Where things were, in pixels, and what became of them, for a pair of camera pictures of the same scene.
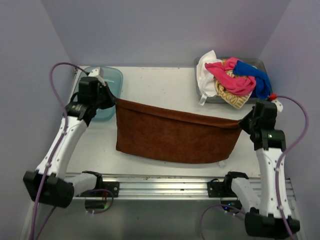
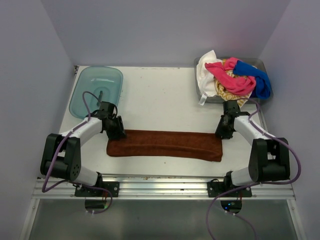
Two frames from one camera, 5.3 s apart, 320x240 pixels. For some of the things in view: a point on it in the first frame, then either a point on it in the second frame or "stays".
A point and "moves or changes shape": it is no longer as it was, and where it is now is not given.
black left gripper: [111, 99] to [119, 131]
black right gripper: [243, 123] to [220, 132]
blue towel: [262, 88] stays
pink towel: [237, 85] stays
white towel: [206, 81] stays
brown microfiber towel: [166, 134] moves or changes shape
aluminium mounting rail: [170, 185] stays
